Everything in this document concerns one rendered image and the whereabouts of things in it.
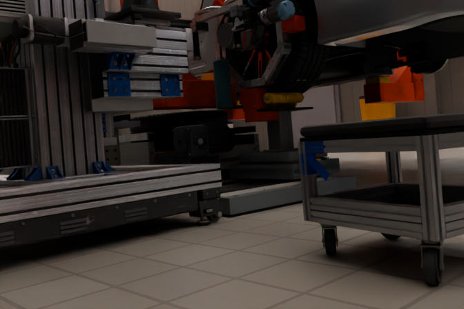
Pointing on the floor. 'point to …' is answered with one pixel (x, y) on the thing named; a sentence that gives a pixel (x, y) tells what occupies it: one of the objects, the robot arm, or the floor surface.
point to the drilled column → (110, 152)
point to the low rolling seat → (446, 134)
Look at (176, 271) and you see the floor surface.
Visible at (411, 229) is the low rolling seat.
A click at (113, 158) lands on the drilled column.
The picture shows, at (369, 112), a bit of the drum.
